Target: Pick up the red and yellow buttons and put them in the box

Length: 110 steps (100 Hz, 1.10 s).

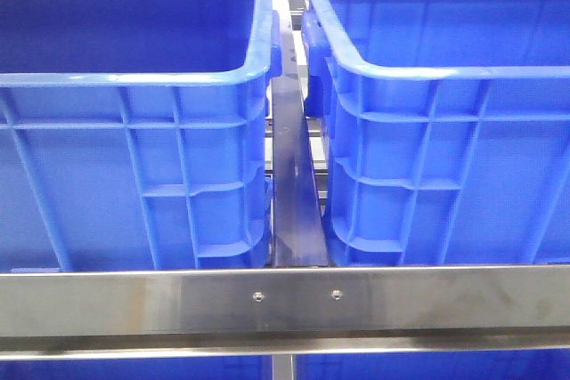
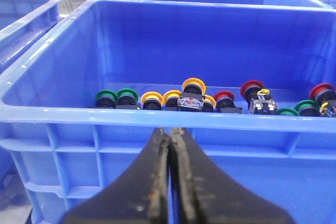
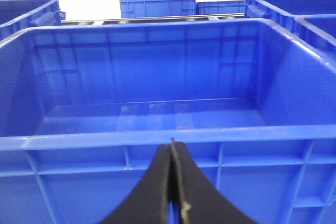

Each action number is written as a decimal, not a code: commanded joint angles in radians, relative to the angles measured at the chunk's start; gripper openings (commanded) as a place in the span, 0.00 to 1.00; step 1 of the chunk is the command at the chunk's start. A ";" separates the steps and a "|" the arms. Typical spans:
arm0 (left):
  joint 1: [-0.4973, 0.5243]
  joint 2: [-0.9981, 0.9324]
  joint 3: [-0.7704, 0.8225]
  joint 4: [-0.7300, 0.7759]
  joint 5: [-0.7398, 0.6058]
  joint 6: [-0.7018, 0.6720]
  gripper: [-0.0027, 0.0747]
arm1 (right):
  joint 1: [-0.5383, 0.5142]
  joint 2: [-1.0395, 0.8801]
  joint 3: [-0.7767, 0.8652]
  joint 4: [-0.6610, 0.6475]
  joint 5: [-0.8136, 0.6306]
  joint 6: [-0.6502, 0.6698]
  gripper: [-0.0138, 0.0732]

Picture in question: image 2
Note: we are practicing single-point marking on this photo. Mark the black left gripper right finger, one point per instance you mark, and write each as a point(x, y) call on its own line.
point(203, 193)

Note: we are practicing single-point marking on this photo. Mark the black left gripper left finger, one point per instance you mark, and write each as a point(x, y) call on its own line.
point(139, 195)

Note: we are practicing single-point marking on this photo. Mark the yellow push button raised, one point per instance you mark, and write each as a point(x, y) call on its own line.
point(193, 95)

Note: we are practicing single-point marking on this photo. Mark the red push button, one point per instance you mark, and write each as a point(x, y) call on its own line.
point(258, 98)
point(225, 102)
point(324, 95)

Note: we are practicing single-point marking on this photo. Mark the blue source bin with buttons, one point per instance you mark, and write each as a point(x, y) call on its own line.
point(66, 150)

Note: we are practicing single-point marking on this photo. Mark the yellow push button hidden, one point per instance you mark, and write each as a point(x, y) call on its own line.
point(209, 104)

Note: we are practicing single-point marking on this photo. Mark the yellow push button left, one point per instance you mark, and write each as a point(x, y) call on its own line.
point(152, 100)

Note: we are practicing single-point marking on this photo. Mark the yellow push button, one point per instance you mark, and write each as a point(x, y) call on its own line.
point(152, 100)
point(170, 99)

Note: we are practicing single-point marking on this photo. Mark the green push button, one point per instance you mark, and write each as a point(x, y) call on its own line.
point(307, 108)
point(107, 99)
point(127, 99)

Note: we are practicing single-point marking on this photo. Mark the yellow push button middle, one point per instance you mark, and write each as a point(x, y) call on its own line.
point(170, 99)

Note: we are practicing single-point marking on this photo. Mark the green push button far left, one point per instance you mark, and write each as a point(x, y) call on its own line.
point(107, 99)

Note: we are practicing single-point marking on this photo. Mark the green push button low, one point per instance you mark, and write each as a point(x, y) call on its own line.
point(287, 111)

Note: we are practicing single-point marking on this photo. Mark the green push button right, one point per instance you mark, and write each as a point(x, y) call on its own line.
point(307, 108)

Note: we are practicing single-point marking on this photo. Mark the blue destination bin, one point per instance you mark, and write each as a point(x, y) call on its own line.
point(23, 23)

